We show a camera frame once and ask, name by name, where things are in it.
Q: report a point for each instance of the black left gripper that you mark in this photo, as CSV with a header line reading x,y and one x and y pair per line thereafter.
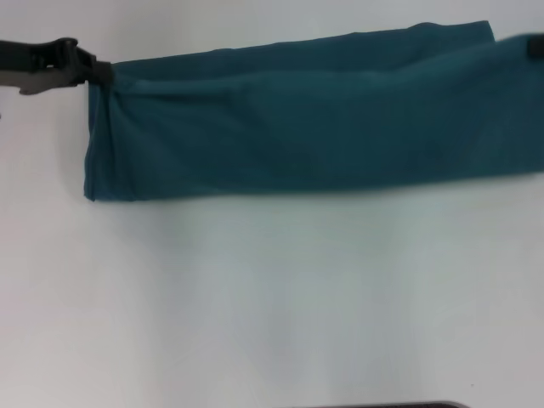
x,y
30,64

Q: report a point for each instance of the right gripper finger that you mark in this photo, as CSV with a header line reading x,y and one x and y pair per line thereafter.
x,y
536,47

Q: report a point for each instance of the teal t-shirt with beige letters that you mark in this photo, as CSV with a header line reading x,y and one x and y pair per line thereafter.
x,y
297,127

